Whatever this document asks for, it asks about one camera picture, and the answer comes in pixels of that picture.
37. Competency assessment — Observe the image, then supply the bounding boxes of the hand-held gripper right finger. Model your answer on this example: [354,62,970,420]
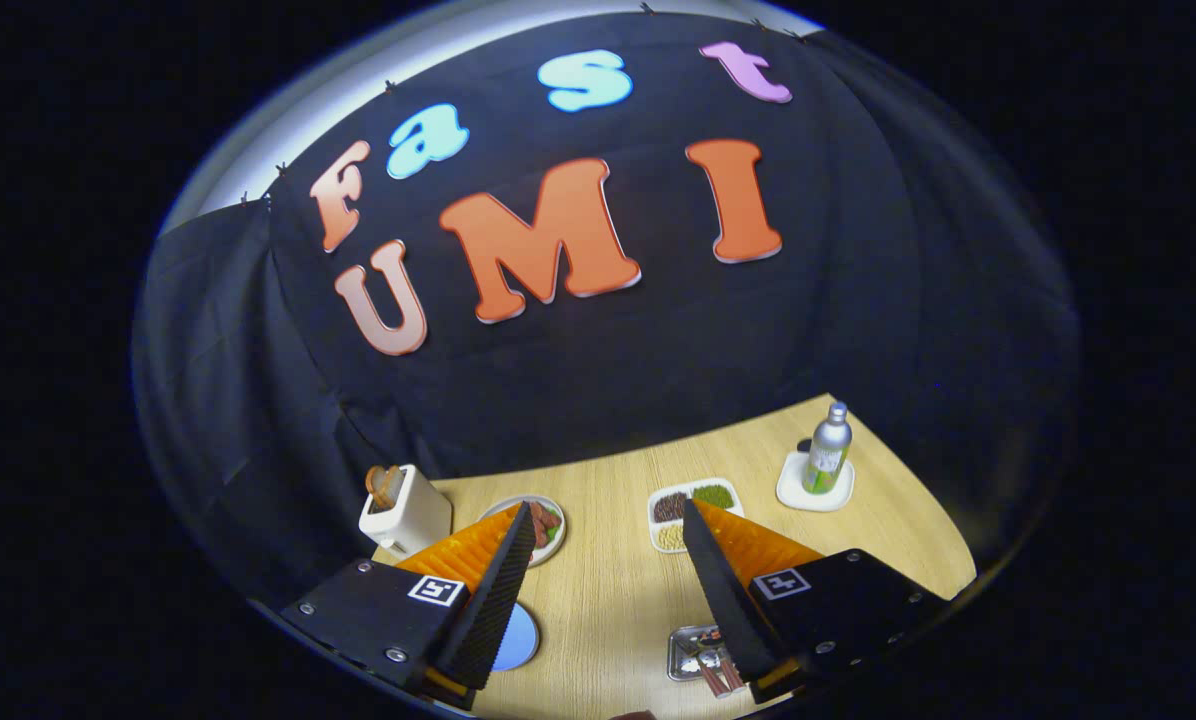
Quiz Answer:
[681,499,954,706]

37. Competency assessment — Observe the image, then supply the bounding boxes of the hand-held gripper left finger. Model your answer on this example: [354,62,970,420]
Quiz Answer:
[280,501,539,713]

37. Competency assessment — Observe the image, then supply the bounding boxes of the blue round plate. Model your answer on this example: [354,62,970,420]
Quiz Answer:
[491,601,541,673]

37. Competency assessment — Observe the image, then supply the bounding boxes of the metal perforated basket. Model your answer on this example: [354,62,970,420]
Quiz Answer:
[667,625,749,698]

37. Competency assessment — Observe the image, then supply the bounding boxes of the beige round food plate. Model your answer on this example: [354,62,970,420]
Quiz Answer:
[478,495,567,569]

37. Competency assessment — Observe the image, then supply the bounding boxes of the white divided dish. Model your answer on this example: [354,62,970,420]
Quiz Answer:
[647,477,745,554]

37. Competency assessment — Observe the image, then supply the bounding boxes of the white toaster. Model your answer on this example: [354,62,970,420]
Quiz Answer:
[358,464,454,561]

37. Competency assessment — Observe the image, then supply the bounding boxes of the small white tray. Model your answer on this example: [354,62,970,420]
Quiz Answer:
[776,450,856,513]

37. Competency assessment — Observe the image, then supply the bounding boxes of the silver bottle green label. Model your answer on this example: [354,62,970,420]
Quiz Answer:
[801,401,854,496]

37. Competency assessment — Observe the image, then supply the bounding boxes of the black backdrop cloth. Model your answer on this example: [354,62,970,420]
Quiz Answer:
[133,10,1084,641]

